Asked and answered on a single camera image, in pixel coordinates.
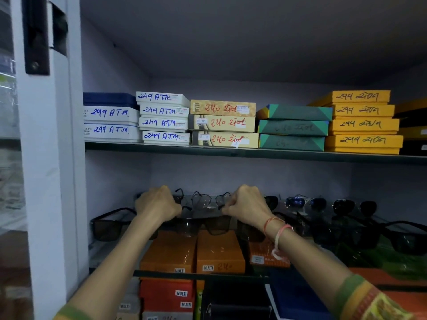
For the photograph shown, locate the person's left hand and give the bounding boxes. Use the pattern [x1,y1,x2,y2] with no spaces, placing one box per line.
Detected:
[135,185,183,227]

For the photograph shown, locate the person's right hand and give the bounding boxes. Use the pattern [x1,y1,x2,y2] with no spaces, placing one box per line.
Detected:
[222,184,278,230]

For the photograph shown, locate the thin wire frame eyeglasses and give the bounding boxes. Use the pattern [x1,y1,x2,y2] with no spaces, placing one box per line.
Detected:
[173,188,233,211]

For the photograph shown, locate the person's left forearm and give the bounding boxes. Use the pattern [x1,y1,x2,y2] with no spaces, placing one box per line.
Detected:
[66,211,164,318]

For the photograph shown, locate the person's right forearm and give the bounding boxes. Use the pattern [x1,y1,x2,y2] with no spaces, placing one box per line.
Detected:
[264,217,355,312]

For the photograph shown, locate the dark square sunglasses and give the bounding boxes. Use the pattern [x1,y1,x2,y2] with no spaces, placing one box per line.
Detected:
[177,215,233,238]

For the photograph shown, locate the grey metal shelf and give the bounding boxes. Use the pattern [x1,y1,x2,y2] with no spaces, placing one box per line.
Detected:
[85,141,427,166]

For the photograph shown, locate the orange box with white label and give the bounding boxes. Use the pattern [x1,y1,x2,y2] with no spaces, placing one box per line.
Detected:
[248,239,291,269]

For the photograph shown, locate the beige patterned box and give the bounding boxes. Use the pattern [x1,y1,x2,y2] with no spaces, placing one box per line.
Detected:
[192,130,260,149]
[190,99,257,118]
[188,114,256,133]

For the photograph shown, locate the brown lens black sunglasses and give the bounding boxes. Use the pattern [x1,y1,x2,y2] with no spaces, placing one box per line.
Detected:
[90,207,159,242]

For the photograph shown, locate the small white box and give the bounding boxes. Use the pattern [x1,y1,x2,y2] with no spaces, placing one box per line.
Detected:
[136,91,191,108]
[139,116,189,131]
[142,130,191,146]
[139,103,190,118]

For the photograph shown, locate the blue mirrored sunglasses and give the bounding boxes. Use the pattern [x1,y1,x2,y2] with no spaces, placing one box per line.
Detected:
[284,195,328,212]

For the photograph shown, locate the red box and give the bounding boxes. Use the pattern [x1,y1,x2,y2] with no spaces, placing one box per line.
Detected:
[143,297,195,313]
[139,278,196,301]

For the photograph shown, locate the green box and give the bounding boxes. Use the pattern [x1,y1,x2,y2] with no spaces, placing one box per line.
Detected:
[256,104,333,122]
[257,119,330,136]
[259,134,326,152]

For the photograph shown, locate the black box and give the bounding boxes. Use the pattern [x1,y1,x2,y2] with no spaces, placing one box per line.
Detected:
[201,280,278,320]

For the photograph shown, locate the large white box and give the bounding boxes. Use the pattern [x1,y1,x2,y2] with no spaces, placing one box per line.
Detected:
[83,105,140,126]
[83,123,143,143]

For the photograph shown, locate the dark folded sunglasses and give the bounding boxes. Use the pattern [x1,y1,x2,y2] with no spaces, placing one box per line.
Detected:
[292,211,381,251]

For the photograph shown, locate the grey box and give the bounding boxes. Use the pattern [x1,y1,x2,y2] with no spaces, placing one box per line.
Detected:
[116,293,141,320]

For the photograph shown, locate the black aviator sunglasses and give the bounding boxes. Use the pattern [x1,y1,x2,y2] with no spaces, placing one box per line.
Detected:
[332,199,378,217]

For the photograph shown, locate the dark blue box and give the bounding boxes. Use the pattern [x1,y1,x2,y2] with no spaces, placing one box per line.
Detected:
[83,92,137,110]

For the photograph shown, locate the yellow box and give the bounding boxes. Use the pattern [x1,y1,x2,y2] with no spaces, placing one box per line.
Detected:
[325,103,395,119]
[328,118,400,136]
[325,134,404,155]
[308,90,391,107]

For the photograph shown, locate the green yellow patterned sleeve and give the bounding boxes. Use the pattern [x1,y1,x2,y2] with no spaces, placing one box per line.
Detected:
[333,274,421,320]
[53,304,93,320]

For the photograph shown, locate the green plastic bag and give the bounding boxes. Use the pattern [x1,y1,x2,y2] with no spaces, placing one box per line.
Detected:
[336,235,427,281]

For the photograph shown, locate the large orange box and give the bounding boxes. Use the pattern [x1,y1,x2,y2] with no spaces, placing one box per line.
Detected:
[348,267,427,320]

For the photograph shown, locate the black door hinge plate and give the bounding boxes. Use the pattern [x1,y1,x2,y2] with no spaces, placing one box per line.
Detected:
[21,0,51,76]

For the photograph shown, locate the orange thread bracelet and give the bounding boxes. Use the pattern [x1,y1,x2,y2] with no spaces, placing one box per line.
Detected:
[263,217,285,238]

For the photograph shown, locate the pink thread bracelet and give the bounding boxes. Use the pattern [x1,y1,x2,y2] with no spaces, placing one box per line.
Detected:
[272,224,294,261]

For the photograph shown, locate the white cabinet frame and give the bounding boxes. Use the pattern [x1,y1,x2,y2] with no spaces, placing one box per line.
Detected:
[10,0,89,320]

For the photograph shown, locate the thick black frame sunglasses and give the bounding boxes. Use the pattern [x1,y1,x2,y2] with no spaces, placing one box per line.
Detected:
[376,220,427,256]

